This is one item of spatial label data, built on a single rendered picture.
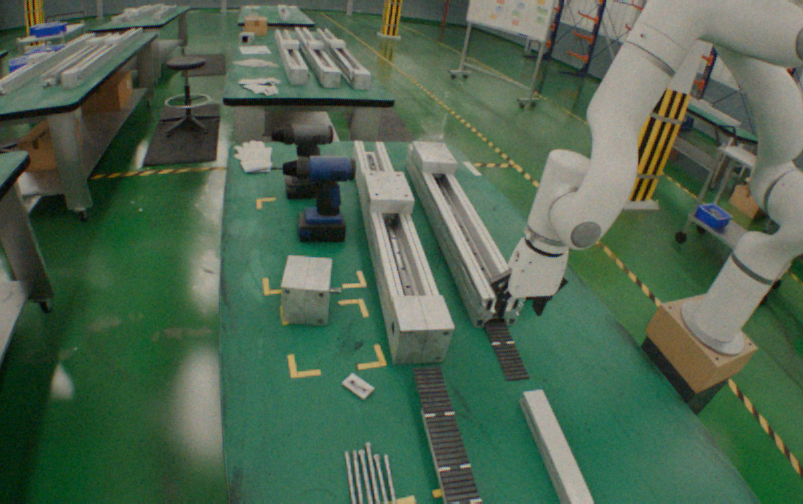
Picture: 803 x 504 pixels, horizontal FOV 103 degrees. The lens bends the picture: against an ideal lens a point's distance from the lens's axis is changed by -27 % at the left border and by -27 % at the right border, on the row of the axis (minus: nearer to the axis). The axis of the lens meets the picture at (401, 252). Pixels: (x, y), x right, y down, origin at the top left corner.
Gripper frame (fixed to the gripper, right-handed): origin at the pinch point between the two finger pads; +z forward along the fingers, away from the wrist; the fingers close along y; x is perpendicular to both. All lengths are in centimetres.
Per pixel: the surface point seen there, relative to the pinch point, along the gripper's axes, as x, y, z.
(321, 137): 60, -36, -8
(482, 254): 25.1, 2.3, 5.6
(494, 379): -8.4, -4.9, 11.0
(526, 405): -16.5, -1.9, 8.9
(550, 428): -22.6, 0.1, 8.0
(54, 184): 177, -202, 67
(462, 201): 45.6, 2.6, 2.5
